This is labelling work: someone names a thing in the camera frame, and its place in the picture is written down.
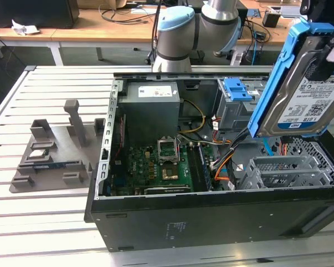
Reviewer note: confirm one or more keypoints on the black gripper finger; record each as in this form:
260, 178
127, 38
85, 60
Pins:
325, 71
306, 9

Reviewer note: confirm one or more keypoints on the hard disk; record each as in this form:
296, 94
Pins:
300, 97

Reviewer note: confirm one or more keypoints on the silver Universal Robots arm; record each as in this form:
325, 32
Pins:
178, 36

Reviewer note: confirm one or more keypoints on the grey metal disk bay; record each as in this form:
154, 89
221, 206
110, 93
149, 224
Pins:
278, 167

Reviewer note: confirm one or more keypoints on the small black box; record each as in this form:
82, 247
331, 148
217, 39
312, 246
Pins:
271, 19

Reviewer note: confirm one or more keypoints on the black speaker box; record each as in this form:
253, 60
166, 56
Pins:
243, 25

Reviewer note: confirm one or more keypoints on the blue drive bay latch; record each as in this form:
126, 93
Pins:
236, 89

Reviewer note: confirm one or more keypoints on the grey metal drive cage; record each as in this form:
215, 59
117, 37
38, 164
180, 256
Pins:
231, 114

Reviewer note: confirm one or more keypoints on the black RAM slot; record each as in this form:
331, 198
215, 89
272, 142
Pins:
206, 167
198, 167
202, 167
194, 167

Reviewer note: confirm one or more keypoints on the metal locking lever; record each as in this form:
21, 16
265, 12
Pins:
179, 151

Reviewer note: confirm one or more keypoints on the grey power supply unit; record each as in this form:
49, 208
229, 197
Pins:
147, 116

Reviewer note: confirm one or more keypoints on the CPU socket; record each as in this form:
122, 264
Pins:
170, 173

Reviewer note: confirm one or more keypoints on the black open PC case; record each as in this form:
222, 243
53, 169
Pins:
211, 222

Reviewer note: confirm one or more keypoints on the black graphics card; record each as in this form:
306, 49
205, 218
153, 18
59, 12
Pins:
167, 190

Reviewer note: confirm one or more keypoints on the green motherboard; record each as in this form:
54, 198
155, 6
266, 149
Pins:
144, 167

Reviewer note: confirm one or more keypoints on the brown cardboard box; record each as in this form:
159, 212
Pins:
100, 3

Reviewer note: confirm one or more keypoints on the wooden desk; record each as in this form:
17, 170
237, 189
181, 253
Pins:
86, 34

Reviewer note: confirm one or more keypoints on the large black box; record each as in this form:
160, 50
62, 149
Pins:
44, 14

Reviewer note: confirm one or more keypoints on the grey parts rack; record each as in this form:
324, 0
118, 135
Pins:
58, 155

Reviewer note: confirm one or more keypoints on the crumpled white paper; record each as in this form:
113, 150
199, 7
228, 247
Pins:
25, 27

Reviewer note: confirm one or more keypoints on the blue RAM stick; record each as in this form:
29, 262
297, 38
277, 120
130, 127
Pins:
51, 166

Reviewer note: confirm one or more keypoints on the silver CPU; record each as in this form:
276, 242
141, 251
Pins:
39, 155

